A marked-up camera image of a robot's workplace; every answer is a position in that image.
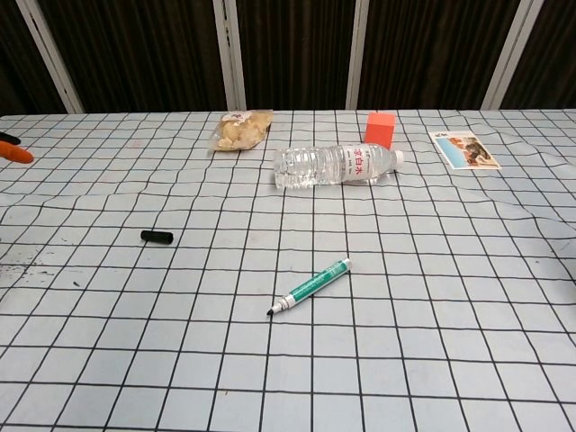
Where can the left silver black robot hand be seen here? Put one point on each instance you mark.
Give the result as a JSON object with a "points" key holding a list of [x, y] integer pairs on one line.
{"points": [[13, 152]]}

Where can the black marker cap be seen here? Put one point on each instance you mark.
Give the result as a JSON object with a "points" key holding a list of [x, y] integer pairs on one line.
{"points": [[157, 237]]}

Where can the green white marker pen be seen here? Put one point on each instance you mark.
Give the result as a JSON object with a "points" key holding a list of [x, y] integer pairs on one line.
{"points": [[315, 283]]}

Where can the clear bag of snacks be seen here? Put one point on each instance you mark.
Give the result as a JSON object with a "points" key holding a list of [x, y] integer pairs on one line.
{"points": [[240, 130]]}

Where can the light blue checkered tablecloth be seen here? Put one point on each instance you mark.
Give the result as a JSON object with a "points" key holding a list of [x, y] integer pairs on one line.
{"points": [[157, 337]]}

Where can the clear plastic water bottle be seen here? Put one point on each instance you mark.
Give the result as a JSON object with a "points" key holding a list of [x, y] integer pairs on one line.
{"points": [[324, 164]]}

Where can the orange cube block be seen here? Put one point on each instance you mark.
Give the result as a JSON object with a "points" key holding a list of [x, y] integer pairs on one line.
{"points": [[380, 128]]}

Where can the picture card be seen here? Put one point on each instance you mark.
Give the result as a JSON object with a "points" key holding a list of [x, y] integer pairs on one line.
{"points": [[465, 150]]}

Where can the white metal partition post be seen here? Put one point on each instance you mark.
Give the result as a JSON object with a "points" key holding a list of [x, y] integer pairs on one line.
{"points": [[508, 58], [49, 58], [229, 58], [360, 58]]}

